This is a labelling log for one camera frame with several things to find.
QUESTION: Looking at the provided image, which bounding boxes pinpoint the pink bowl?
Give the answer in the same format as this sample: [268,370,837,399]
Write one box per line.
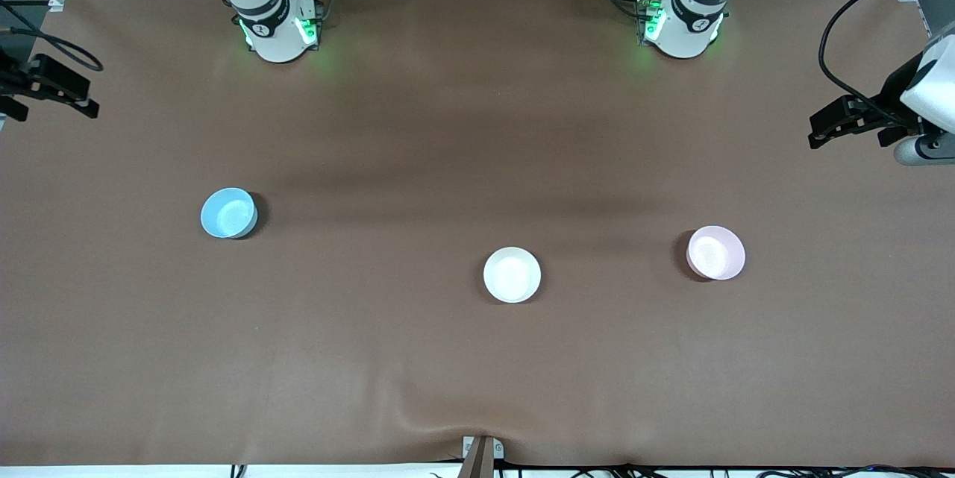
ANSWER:
[686,225,746,281]

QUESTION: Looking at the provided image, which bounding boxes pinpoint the light blue bowl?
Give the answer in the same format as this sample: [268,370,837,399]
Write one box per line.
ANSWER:
[200,187,259,239]

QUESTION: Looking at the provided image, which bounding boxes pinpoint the white bowl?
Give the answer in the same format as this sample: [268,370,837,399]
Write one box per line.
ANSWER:
[483,247,542,304]

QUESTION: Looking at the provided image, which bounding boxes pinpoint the brown table mat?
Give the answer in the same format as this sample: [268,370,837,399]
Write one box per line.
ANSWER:
[0,0,955,468]

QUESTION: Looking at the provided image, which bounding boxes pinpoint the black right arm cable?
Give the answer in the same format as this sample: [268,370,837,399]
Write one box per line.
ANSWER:
[0,0,104,73]

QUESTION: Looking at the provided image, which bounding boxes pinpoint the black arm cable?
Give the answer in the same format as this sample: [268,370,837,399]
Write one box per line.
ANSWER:
[0,0,104,73]
[818,0,955,121]

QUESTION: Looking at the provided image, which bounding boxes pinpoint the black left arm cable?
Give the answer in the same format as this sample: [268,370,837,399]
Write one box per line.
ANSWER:
[818,0,955,121]

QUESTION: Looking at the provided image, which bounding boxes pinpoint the metal table edge bracket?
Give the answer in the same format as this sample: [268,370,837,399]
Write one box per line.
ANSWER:
[462,435,505,478]

